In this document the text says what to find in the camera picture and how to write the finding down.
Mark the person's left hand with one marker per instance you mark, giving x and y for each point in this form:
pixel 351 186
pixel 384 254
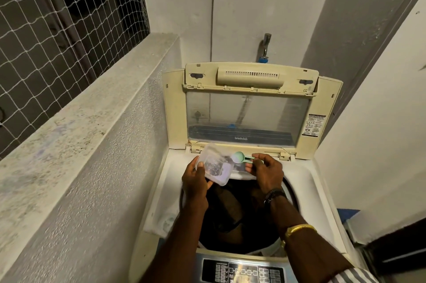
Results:
pixel 194 182

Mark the person's right hand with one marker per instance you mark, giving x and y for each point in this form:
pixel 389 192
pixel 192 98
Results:
pixel 269 174

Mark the mint green plastic scoop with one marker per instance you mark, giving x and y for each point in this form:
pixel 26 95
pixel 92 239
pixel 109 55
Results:
pixel 238 157

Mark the cream blue washing machine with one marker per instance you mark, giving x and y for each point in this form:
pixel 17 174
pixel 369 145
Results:
pixel 156 199

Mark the brown garment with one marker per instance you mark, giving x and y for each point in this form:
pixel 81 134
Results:
pixel 233 212

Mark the glass-windowed washing machine lid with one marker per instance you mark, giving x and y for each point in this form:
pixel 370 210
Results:
pixel 174 109

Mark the person's right forearm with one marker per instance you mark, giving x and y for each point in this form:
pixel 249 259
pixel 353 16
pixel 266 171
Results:
pixel 306 246

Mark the person's left forearm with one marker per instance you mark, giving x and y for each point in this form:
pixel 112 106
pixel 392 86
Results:
pixel 176 242

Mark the black thread wristband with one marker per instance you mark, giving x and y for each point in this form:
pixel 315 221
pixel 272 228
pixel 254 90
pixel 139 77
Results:
pixel 275 194

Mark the gold bangle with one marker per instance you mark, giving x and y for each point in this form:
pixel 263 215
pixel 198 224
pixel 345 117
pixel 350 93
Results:
pixel 299 228

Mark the black framed glass door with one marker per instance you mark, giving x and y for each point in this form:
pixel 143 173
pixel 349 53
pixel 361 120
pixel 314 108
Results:
pixel 396 252

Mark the white window safety net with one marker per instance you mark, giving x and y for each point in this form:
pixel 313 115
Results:
pixel 66 36

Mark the white wall socket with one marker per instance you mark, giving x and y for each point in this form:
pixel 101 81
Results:
pixel 199 115

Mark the metal wall tap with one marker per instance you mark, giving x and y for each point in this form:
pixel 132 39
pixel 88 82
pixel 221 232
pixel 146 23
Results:
pixel 266 44

